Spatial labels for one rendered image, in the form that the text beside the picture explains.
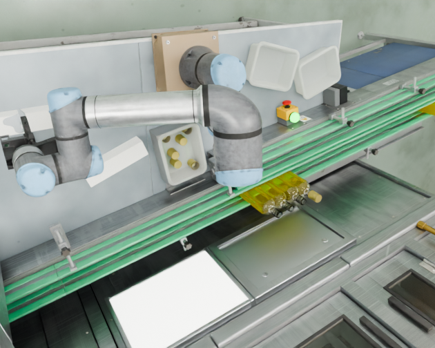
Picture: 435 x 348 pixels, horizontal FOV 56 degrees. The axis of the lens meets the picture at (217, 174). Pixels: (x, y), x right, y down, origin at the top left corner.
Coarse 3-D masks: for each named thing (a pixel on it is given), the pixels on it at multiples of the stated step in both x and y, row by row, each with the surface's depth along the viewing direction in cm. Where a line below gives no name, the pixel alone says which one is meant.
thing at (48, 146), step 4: (44, 140) 109; (48, 140) 110; (52, 140) 110; (32, 144) 106; (36, 144) 107; (40, 144) 107; (44, 144) 107; (48, 144) 109; (52, 144) 110; (56, 144) 111; (40, 148) 107; (44, 148) 108; (48, 148) 109; (52, 148) 110; (56, 148) 111; (44, 152) 108; (48, 152) 109; (52, 152) 110; (56, 152) 112
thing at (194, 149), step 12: (168, 132) 151; (180, 132) 162; (192, 132) 161; (168, 144) 161; (192, 144) 166; (168, 156) 163; (180, 156) 166; (192, 156) 169; (204, 156) 163; (168, 168) 165; (180, 168) 168; (204, 168) 166; (168, 180) 159; (180, 180) 162
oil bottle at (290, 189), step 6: (270, 180) 169; (276, 180) 168; (282, 180) 168; (276, 186) 166; (282, 186) 164; (288, 186) 163; (294, 186) 163; (288, 192) 161; (294, 192) 161; (288, 198) 162
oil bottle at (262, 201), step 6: (246, 192) 166; (252, 192) 165; (258, 192) 164; (246, 198) 167; (252, 198) 163; (258, 198) 160; (264, 198) 160; (270, 198) 159; (252, 204) 165; (258, 204) 160; (264, 204) 157; (270, 204) 157; (258, 210) 162; (264, 210) 158
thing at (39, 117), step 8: (0, 112) 128; (8, 112) 128; (16, 112) 128; (24, 112) 128; (32, 112) 128; (40, 112) 129; (48, 112) 130; (0, 120) 124; (32, 120) 128; (40, 120) 130; (48, 120) 131; (0, 128) 125; (8, 128) 126; (32, 128) 129; (40, 128) 130
